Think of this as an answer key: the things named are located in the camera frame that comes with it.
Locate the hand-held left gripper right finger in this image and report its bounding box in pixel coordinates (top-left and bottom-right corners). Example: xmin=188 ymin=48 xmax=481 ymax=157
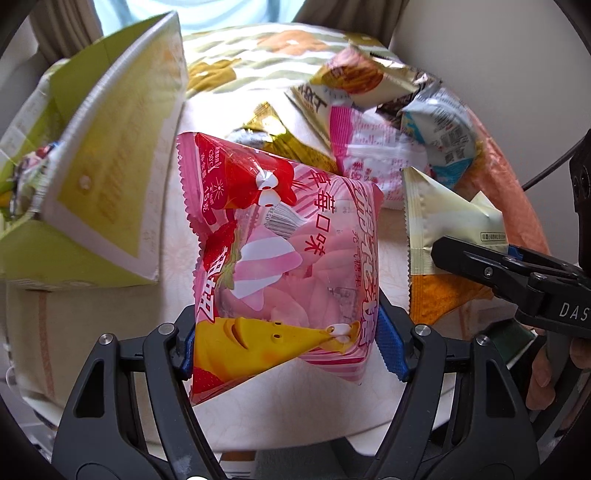
xmin=369 ymin=305 xmax=541 ymax=480

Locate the person's right hand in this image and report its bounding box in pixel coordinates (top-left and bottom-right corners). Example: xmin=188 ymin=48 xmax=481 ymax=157
xmin=526 ymin=337 xmax=591 ymax=411

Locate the dark brown snack packet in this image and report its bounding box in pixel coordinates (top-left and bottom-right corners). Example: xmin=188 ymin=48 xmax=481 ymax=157
xmin=375 ymin=95 xmax=416 ymax=126

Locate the dark green snack packet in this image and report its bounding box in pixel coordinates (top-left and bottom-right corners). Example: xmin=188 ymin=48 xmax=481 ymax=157
xmin=495 ymin=318 xmax=537 ymax=366

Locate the cream orange snack packet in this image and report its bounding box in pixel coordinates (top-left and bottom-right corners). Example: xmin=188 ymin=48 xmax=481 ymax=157
xmin=402 ymin=166 xmax=509 ymax=326

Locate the black cable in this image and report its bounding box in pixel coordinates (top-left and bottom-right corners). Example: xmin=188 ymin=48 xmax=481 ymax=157
xmin=522 ymin=143 xmax=583 ymax=190

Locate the yellow green cardboard box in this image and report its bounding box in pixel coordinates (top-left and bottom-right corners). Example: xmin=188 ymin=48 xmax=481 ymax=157
xmin=0 ymin=9 xmax=188 ymax=291

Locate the pink white snack packet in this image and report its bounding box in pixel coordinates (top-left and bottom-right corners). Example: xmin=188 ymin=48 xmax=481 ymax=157
xmin=329 ymin=104 xmax=432 ymax=210

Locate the colourful snack packet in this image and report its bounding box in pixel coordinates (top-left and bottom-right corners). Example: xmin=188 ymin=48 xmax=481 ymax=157
xmin=0 ymin=141 xmax=63 ymax=217

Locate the light blue snack packet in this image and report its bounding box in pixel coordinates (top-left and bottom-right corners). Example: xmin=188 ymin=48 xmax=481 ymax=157
xmin=399 ymin=85 xmax=478 ymax=190

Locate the cookie picture snack packet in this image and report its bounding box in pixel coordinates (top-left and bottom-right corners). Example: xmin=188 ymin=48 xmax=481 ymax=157
xmin=285 ymin=44 xmax=439 ymax=139

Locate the leaf pattern cloth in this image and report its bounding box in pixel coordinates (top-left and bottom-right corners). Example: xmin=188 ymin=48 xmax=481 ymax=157
xmin=182 ymin=25 xmax=398 ymax=100

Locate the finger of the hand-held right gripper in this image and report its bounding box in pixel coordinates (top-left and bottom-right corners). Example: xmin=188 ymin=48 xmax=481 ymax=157
xmin=508 ymin=247 xmax=578 ymax=278
xmin=431 ymin=235 xmax=532 ymax=301

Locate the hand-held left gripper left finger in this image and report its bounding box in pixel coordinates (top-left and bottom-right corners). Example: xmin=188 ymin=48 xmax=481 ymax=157
xmin=51 ymin=302 xmax=222 ymax=480

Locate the gold foil snack packet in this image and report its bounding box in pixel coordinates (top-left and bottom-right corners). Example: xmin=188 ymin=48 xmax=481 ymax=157
xmin=231 ymin=102 xmax=340 ymax=174

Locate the pink marshmallow packet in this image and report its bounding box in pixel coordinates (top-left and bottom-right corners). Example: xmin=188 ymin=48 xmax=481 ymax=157
xmin=177 ymin=131 xmax=385 ymax=407

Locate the beige curtain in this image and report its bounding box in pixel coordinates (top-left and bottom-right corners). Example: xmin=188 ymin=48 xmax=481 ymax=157
xmin=25 ymin=0 xmax=105 ymax=70

